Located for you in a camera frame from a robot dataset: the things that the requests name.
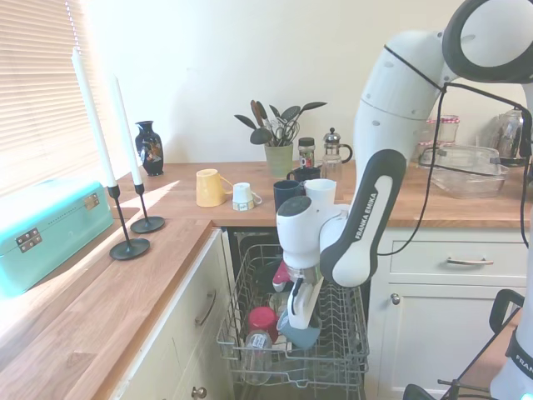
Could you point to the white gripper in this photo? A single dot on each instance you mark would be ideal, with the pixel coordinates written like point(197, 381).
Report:
point(313, 304)

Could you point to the grey blue mug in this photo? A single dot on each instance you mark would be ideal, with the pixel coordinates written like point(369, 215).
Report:
point(306, 337)

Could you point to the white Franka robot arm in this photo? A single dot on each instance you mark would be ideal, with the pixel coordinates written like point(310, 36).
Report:
point(395, 104)

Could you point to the red mug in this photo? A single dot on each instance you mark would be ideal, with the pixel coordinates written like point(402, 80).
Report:
point(263, 323)

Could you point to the built-in dishwasher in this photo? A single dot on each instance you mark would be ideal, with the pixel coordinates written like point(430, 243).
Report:
point(250, 238)

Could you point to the navy mug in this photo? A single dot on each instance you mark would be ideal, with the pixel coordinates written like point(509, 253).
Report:
point(306, 173)
point(285, 196)

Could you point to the small white printed mug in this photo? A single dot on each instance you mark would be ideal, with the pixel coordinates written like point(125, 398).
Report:
point(242, 196)

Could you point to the yellow mug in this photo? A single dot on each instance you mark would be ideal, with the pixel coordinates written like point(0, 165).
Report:
point(210, 187)

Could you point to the pink plastic item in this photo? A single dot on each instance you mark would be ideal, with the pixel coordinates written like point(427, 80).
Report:
point(281, 275)

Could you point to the round metal cabinet knob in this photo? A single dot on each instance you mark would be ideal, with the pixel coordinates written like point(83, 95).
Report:
point(199, 391)
point(395, 298)

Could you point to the white door cabinet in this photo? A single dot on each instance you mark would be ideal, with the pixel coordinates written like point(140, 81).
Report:
point(437, 325)

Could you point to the clear drinking glass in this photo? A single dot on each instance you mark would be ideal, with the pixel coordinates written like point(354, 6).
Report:
point(332, 171)

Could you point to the white drawer cabinet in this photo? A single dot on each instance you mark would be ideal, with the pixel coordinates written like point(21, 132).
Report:
point(175, 341)

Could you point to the green utensil holder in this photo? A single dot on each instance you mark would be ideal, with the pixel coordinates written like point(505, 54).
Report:
point(279, 160)

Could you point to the spice jar black lid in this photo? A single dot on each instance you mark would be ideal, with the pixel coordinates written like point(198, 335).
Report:
point(306, 152)

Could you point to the glass French press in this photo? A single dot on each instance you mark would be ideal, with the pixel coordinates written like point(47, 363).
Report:
point(335, 150)

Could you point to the black ladle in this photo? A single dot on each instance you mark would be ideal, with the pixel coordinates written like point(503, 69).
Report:
point(260, 136)

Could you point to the black candlestick holder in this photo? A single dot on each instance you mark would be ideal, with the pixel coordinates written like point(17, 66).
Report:
point(146, 225)
point(129, 250)

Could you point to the black slotted spoon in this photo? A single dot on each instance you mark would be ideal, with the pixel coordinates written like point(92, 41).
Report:
point(292, 112)

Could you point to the black serving spoon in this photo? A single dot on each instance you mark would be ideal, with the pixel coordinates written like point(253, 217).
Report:
point(243, 121)

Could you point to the black spatula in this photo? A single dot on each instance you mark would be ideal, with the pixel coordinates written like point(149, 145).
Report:
point(312, 106)

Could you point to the wooden spoon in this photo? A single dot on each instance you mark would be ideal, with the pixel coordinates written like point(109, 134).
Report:
point(254, 109)
point(262, 111)

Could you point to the clear container black clips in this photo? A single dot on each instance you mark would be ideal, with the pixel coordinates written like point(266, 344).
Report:
point(466, 175)

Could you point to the glass jar red lid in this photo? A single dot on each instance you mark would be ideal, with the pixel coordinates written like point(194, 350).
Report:
point(449, 129)

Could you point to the dark blue vase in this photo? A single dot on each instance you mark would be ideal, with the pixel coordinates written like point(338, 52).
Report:
point(149, 150)

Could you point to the shorter white candle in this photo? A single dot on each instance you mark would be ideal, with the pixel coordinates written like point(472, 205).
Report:
point(127, 133)

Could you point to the glass kettle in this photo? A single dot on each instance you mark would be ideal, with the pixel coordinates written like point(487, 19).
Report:
point(510, 133)

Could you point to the turquoise metal box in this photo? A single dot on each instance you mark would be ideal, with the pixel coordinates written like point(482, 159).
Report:
point(54, 225)

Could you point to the tall white candle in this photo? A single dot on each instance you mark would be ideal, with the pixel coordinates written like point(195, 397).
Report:
point(93, 121)

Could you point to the beige window blind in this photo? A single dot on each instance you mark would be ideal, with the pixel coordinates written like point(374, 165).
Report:
point(33, 104)

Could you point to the black camera stand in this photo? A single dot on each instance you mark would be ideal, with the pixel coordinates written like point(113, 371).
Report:
point(506, 306)

